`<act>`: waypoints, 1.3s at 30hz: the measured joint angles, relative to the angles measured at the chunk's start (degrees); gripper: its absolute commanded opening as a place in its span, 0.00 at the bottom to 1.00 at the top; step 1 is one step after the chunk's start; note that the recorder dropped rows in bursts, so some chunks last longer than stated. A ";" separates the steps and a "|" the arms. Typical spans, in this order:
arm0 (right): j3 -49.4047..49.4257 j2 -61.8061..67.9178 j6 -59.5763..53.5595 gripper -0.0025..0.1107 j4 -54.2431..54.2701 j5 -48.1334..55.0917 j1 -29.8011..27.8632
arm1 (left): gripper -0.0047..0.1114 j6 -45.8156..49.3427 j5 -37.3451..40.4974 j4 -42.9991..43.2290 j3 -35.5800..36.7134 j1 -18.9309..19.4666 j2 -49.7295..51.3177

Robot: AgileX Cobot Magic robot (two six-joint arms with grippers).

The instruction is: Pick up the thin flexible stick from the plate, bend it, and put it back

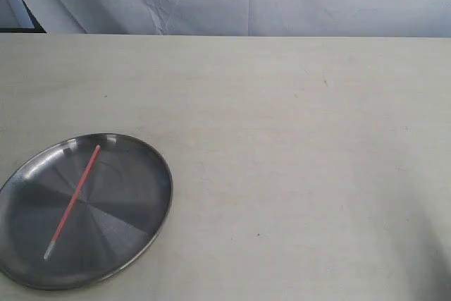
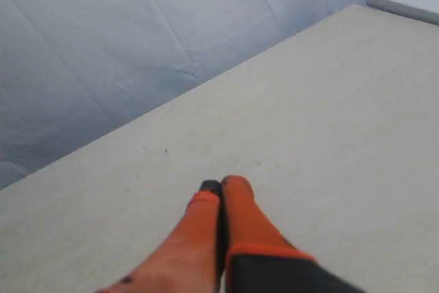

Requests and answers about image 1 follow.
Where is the thin red stick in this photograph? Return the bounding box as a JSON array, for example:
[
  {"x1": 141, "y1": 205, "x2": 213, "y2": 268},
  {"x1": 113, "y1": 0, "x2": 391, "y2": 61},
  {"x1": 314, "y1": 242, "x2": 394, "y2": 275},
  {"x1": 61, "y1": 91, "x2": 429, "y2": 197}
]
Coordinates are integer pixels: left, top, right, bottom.
[{"x1": 43, "y1": 145, "x2": 101, "y2": 261}]

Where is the black frame at left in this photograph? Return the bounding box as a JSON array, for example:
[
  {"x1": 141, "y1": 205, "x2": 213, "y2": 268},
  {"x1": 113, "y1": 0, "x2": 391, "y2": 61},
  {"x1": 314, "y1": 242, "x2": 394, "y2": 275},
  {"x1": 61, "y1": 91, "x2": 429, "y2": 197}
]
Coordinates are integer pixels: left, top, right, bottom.
[{"x1": 1, "y1": 0, "x2": 46, "y2": 34}]

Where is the round stainless steel plate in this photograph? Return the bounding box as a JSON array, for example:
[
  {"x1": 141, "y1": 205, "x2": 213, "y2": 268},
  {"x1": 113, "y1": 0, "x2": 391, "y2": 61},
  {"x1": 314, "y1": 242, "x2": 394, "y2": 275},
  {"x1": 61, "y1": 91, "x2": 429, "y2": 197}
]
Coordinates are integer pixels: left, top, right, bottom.
[{"x1": 1, "y1": 133, "x2": 173, "y2": 290}]

